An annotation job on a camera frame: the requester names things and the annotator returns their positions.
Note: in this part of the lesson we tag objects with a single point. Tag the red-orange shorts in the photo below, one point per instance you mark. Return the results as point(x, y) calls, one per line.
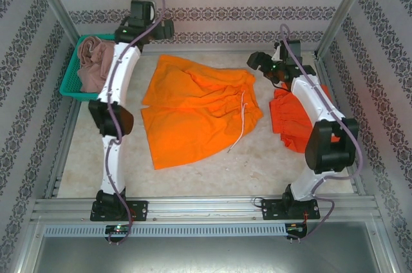
point(286, 115)

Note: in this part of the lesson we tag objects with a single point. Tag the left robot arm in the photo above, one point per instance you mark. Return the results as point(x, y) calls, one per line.
point(125, 67)

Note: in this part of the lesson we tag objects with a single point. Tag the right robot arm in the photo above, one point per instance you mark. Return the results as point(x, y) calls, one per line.
point(322, 144)

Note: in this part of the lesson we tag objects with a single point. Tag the teal plastic basket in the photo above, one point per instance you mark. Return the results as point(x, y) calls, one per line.
point(72, 76)

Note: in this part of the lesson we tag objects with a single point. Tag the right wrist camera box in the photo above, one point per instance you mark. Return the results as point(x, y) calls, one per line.
point(291, 49)

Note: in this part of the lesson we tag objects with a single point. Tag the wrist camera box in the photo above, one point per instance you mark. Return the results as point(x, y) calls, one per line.
point(141, 10)
point(291, 49)

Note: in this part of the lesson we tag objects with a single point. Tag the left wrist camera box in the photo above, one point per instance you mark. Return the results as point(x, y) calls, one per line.
point(141, 10)

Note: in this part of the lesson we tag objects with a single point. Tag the aluminium back rail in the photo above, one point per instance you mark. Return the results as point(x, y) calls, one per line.
point(209, 50)

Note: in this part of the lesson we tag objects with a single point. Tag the aluminium frame post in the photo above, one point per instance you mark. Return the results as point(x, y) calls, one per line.
point(54, 5)
point(346, 9)

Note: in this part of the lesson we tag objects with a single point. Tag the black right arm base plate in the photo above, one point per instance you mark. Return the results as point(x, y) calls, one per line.
point(270, 212)

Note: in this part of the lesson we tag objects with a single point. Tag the aluminium front rail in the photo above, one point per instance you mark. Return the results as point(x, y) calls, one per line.
point(206, 208)

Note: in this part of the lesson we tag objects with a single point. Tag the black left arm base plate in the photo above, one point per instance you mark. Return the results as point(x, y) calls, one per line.
point(140, 210)

